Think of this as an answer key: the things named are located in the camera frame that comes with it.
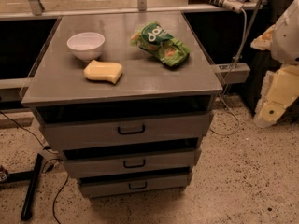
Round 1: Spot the grey metal bracket block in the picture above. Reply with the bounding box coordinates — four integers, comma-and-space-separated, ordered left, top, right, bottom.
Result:
212, 63, 250, 85

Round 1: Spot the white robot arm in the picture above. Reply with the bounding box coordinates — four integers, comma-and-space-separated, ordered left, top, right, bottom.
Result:
255, 0, 299, 128

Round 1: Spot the grey drawer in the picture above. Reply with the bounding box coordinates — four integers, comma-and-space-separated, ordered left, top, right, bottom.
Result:
79, 172, 192, 198
40, 112, 213, 150
64, 148, 201, 178

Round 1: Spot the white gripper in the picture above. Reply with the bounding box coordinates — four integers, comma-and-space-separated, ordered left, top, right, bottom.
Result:
257, 64, 299, 122

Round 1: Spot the grey drawer cabinet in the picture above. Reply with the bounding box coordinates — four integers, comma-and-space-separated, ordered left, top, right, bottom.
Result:
22, 12, 221, 186

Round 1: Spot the black floor cable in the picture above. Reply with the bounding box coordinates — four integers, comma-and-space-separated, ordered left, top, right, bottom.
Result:
0, 110, 71, 224

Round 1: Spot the yellow sponge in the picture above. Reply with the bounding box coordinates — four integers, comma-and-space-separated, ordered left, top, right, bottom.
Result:
83, 60, 123, 84

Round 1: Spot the white bowl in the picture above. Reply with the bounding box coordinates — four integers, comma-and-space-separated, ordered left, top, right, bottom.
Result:
66, 32, 106, 61

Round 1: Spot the grey top drawer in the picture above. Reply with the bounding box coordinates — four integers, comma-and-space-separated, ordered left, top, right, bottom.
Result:
40, 112, 213, 150

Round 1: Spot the black metal stand foot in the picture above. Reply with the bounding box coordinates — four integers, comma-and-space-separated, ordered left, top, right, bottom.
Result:
0, 154, 43, 221

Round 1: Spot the green chip bag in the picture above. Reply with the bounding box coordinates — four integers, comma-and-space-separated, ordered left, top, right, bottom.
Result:
130, 21, 190, 68

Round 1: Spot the grey bottom drawer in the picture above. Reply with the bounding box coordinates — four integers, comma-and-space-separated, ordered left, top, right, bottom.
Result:
79, 172, 192, 198

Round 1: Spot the white cable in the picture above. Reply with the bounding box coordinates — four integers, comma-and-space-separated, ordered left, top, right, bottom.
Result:
208, 8, 249, 137

